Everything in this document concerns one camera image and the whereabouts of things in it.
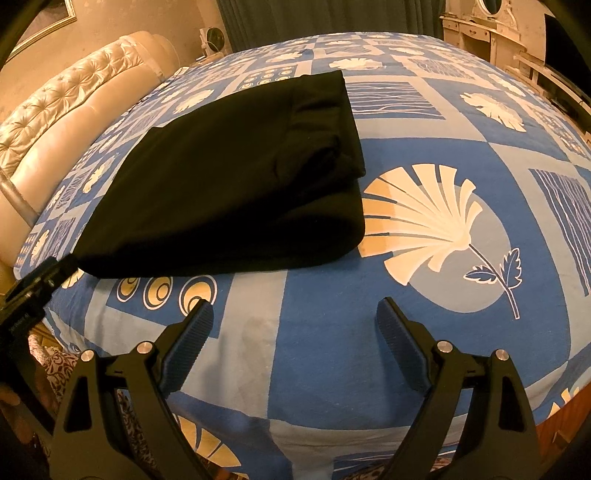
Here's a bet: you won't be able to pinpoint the blue patterned bedsheet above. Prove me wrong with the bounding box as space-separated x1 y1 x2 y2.
13 33 591 480

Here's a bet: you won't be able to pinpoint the gold framed picture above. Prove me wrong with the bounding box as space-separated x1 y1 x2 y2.
7 0 77 61

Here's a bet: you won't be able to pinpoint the black pants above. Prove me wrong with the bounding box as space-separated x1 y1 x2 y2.
74 69 368 280

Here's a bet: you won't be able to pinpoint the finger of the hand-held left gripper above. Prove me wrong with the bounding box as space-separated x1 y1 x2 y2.
8 255 80 308

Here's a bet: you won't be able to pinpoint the grey metal bed rail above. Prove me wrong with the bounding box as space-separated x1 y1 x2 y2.
0 178 40 229

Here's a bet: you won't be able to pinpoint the cream tufted headboard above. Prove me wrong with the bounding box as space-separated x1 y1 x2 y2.
0 31 181 268

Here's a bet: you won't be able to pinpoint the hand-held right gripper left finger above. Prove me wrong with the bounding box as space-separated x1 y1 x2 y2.
48 298 222 480

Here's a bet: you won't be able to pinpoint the white ornate dresser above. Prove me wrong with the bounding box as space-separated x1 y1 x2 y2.
438 0 591 121

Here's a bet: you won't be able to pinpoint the black television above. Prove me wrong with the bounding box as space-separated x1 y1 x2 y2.
544 13 583 75

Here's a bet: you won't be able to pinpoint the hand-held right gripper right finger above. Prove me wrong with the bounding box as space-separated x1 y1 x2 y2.
376 296 543 480

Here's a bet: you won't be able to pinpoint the small white fan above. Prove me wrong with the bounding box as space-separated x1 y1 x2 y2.
199 26 227 58

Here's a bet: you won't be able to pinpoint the dark teal curtain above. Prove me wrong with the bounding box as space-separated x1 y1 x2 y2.
217 0 444 44

